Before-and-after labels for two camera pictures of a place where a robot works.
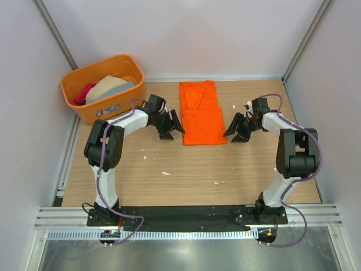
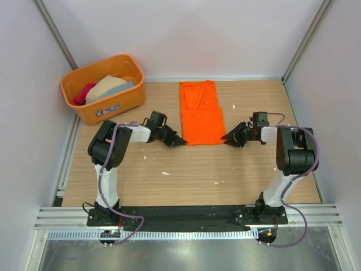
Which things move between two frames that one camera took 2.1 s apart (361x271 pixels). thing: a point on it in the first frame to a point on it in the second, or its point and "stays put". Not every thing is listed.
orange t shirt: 202,122 stays put
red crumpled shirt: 80,98 stays put
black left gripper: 163,131 to 172,136
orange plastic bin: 126,67 stays put
